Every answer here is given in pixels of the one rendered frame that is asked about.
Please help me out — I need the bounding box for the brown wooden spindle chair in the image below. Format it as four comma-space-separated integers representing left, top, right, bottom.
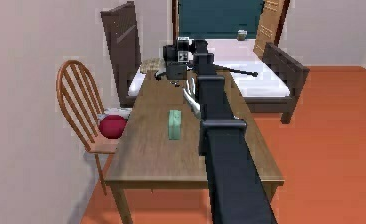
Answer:
55, 59, 123, 197

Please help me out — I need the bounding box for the white curved object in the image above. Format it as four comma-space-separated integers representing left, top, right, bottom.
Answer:
181, 79, 203, 120

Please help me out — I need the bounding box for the white cloth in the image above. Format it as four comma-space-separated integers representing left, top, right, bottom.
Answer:
96, 106, 133, 122

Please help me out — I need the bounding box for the red ball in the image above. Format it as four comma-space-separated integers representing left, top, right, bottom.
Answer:
97, 114, 128, 140

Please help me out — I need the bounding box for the black thin rod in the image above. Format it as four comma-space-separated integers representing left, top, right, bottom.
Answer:
214, 65, 260, 78

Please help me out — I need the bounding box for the light wooden room door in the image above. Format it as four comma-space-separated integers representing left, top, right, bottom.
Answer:
252, 0, 291, 61

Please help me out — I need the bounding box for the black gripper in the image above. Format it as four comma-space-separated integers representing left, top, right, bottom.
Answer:
154, 44, 189, 88

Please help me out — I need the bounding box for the beige pillow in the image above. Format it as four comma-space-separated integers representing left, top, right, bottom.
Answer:
139, 57, 168, 74

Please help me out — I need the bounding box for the green alarm clock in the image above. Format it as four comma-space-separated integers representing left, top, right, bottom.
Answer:
167, 109, 183, 141

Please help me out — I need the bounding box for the brown wooden table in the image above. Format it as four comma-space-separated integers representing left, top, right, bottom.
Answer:
104, 68, 286, 224

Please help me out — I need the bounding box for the dark brown bed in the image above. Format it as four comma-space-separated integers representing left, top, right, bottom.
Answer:
100, 0, 311, 125

